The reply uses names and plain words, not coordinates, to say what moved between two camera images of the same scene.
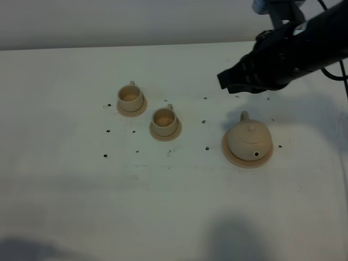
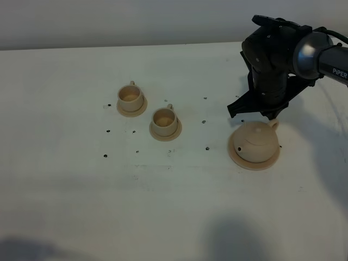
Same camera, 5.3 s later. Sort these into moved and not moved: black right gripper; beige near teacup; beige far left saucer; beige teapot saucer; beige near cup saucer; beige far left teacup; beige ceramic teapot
Moved: black right gripper; beige ceramic teapot; beige teapot saucer
Not moved: beige far left teacup; beige near cup saucer; beige far left saucer; beige near teacup
